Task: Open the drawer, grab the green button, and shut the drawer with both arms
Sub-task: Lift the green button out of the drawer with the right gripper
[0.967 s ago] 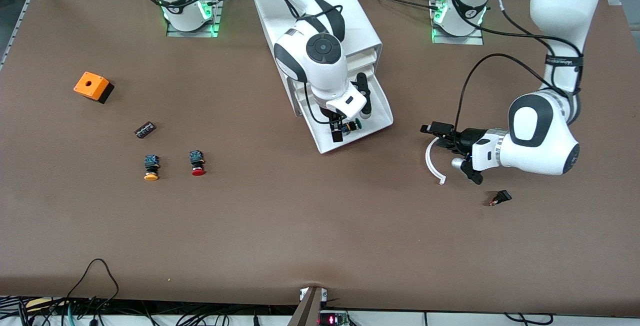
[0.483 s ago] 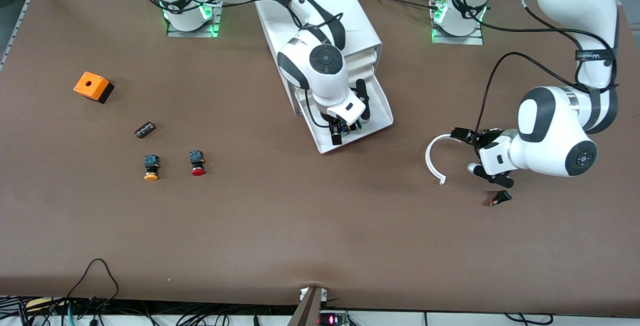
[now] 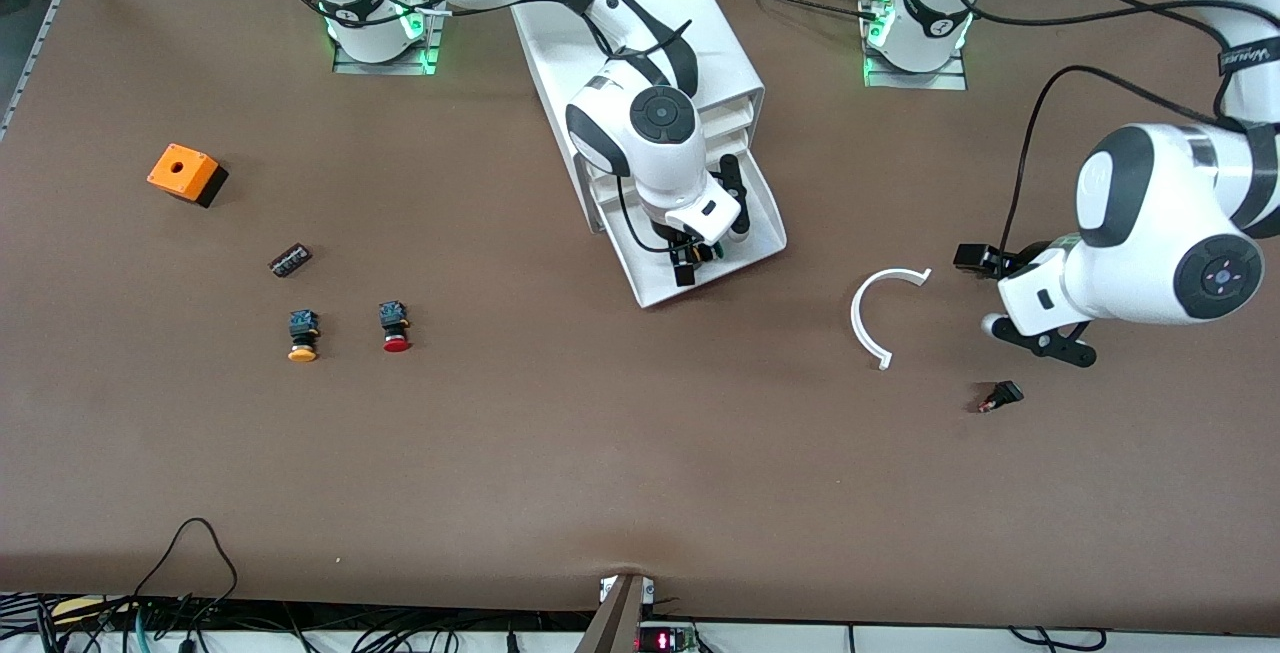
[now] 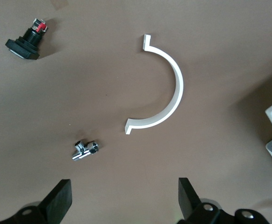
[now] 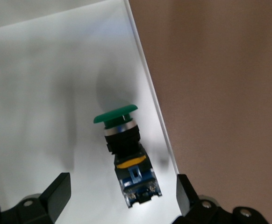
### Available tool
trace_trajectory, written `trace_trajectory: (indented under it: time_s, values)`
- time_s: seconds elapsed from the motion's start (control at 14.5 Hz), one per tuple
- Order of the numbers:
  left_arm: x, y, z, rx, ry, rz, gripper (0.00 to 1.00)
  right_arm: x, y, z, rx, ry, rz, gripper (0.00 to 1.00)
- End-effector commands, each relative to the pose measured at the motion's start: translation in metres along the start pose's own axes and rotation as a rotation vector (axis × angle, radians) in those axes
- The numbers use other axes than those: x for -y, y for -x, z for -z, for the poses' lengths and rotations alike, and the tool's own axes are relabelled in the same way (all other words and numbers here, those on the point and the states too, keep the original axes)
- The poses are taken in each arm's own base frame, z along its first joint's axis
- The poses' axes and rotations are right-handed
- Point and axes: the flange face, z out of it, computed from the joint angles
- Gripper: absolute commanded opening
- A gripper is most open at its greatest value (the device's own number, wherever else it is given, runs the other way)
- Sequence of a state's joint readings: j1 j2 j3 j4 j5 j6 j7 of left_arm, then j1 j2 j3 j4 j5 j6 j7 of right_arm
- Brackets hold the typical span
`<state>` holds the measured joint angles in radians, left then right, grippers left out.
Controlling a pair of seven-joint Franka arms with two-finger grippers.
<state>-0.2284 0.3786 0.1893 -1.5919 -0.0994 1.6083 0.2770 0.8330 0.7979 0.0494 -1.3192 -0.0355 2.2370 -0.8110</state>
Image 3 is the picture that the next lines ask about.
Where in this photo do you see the red push button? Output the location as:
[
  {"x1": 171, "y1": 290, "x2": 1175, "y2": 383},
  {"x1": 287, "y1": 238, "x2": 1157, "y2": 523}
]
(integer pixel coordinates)
[{"x1": 378, "y1": 301, "x2": 412, "y2": 354}]

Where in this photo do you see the yellow push button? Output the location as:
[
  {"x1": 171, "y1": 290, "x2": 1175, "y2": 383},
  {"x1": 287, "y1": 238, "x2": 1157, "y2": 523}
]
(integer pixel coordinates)
[{"x1": 287, "y1": 309, "x2": 321, "y2": 364}]

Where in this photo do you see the white curved plastic arc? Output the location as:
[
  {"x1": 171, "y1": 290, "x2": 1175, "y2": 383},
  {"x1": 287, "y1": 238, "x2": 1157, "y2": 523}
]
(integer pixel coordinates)
[{"x1": 850, "y1": 267, "x2": 933, "y2": 371}]

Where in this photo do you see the red digit display module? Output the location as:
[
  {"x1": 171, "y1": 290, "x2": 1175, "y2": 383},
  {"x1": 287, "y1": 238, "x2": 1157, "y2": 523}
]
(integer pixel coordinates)
[{"x1": 637, "y1": 621, "x2": 701, "y2": 653}]

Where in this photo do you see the orange box with hole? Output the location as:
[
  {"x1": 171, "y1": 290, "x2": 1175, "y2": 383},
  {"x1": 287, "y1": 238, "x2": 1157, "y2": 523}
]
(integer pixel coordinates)
[{"x1": 147, "y1": 143, "x2": 229, "y2": 209}]

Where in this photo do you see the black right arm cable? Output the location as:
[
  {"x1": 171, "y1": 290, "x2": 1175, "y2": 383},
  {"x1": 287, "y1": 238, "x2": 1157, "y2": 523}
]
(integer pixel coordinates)
[{"x1": 245, "y1": 0, "x2": 693, "y2": 256}]

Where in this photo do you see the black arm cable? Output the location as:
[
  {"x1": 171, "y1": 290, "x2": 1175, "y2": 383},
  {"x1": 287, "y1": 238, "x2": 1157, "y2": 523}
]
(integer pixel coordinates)
[
  {"x1": 245, "y1": 0, "x2": 693, "y2": 256},
  {"x1": 930, "y1": 0, "x2": 1280, "y2": 254}
]

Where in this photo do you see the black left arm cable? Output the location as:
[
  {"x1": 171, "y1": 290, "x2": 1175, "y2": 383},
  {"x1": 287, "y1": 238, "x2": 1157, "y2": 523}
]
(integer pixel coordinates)
[{"x1": 930, "y1": 0, "x2": 1280, "y2": 254}]

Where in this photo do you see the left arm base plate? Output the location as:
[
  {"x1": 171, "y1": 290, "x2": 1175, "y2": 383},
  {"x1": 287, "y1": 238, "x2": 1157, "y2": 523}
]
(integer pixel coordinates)
[{"x1": 862, "y1": 0, "x2": 969, "y2": 91}]

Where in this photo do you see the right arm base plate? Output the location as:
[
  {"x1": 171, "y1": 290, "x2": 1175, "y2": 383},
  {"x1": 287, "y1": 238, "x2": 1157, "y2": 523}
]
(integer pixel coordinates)
[{"x1": 333, "y1": 0, "x2": 443, "y2": 76}]

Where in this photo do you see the black cable at table edge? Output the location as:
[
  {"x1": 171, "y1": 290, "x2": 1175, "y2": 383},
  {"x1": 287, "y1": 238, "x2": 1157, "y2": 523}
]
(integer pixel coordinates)
[{"x1": 1008, "y1": 625, "x2": 1109, "y2": 653}]

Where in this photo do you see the brown camera post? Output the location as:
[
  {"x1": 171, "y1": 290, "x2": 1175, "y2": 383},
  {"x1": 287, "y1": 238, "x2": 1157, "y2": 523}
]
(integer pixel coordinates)
[{"x1": 575, "y1": 573, "x2": 656, "y2": 653}]

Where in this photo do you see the black looped cable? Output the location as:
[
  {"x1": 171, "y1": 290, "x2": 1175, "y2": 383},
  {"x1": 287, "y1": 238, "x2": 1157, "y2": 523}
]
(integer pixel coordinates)
[{"x1": 130, "y1": 518, "x2": 241, "y2": 629}]

